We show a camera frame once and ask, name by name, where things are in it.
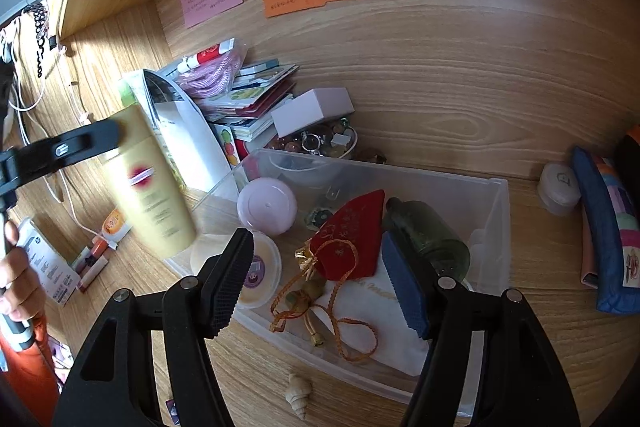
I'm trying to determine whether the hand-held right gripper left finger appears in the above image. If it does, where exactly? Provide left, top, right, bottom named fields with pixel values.
left=52, top=228, right=255, bottom=427

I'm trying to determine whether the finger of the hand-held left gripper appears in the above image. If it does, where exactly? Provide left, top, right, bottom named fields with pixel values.
left=15, top=119, right=121, bottom=182

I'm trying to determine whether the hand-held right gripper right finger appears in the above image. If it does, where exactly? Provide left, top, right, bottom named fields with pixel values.
left=381, top=231, right=581, bottom=427

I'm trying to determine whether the round cream tub clear lid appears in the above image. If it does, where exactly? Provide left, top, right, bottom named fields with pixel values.
left=190, top=229, right=282, bottom=310

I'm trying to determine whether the white drawstring bag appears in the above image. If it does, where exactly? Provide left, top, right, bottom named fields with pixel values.
left=320, top=257, right=436, bottom=378

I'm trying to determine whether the dark green glass bottle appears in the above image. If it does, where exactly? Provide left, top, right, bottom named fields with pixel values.
left=382, top=198, right=472, bottom=280

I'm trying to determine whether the red embroidered pouch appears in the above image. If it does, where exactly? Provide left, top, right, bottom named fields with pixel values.
left=270, top=189, right=387, bottom=364

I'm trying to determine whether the pink round jar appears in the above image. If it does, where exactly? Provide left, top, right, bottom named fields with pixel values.
left=236, top=177, right=299, bottom=236

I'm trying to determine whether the green cream square trinket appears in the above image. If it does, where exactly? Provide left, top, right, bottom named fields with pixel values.
left=306, top=207, right=335, bottom=229

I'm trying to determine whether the yellow lotion tube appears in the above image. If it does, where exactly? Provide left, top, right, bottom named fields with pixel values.
left=100, top=104, right=198, bottom=260

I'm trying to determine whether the clear plastic storage box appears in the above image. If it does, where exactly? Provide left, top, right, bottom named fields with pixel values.
left=162, top=148, right=511, bottom=418

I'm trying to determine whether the person's left forearm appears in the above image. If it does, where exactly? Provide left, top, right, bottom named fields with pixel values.
left=0, top=314, right=56, bottom=427

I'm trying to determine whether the person's left hand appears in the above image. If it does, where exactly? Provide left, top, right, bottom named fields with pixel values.
left=0, top=222, right=44, bottom=324

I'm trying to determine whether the yellow green liquid bottle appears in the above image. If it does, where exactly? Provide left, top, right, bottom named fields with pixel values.
left=118, top=76, right=187, bottom=194

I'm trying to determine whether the white orange repellent bottle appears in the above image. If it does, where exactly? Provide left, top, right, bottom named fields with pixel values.
left=90, top=206, right=133, bottom=258

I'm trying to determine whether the white printed package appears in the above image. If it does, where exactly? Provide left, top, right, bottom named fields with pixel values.
left=17, top=217, right=81, bottom=306

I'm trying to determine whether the pink stick tube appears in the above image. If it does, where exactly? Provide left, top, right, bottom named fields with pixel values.
left=75, top=252, right=109, bottom=293

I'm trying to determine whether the fruit sticker sheet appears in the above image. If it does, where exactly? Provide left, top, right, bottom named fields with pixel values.
left=215, top=123, right=246, bottom=170

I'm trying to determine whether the small beige seashell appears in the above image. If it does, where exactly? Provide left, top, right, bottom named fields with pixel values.
left=285, top=373, right=313, bottom=420

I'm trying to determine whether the bowl of beads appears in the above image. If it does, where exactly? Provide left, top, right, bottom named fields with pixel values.
left=265, top=117, right=388, bottom=165

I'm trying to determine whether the red white tube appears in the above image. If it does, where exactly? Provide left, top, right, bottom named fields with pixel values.
left=170, top=38, right=236, bottom=74

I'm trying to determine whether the stack of cards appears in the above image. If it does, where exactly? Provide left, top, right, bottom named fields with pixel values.
left=200, top=59, right=301, bottom=142

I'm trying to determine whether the small white box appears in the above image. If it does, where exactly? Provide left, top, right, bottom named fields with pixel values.
left=270, top=88, right=355, bottom=138

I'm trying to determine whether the purple printed packet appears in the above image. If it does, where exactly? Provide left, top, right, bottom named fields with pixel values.
left=47, top=337, right=76, bottom=383

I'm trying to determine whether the small white round case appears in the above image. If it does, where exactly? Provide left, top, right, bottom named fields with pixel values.
left=537, top=162, right=582, bottom=217

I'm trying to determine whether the blue patchwork pencil case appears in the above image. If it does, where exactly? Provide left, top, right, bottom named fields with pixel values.
left=571, top=146, right=640, bottom=314

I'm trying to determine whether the white cable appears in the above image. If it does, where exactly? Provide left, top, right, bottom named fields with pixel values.
left=7, top=22, right=118, bottom=253

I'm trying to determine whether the black white beaded strap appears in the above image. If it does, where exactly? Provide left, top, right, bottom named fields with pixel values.
left=22, top=2, right=56, bottom=78

